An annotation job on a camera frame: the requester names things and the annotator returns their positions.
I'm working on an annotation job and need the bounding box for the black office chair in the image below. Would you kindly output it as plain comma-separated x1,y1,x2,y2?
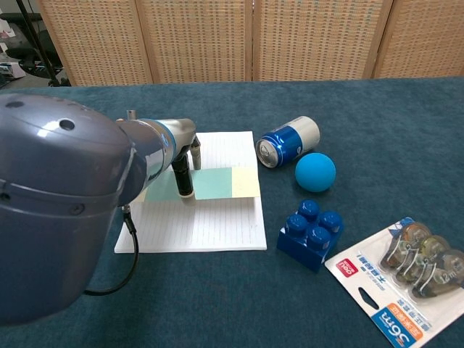
0,12,65,86

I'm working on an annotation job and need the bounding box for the blue silver drink can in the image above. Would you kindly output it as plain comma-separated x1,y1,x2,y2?
255,115,321,169

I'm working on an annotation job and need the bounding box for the blue toy building block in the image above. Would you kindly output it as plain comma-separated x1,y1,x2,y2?
276,199,344,273

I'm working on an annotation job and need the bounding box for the woven folding screen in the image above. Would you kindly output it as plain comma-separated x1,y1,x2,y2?
34,0,464,87

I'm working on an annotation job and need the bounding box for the white box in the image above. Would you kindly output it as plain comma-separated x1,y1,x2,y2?
0,62,27,80

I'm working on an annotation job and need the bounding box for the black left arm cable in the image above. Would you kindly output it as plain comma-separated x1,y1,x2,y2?
83,204,141,297

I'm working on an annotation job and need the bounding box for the correction tape blister pack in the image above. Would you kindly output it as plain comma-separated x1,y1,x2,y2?
324,216,464,347

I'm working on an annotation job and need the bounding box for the blue foam ball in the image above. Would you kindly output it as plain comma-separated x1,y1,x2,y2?
294,152,337,193

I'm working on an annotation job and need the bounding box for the black tripod stand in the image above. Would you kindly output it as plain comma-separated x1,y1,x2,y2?
17,0,72,87

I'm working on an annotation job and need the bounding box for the open lined notebook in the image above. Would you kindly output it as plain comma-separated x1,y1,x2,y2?
114,130,268,254

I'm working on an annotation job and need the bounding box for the teal cream paper bookmark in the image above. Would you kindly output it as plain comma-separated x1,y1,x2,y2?
138,162,261,202

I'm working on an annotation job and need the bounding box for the blue carpet table cover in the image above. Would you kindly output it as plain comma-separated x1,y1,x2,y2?
0,75,464,348

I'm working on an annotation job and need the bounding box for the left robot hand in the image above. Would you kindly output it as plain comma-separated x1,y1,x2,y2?
165,118,202,201

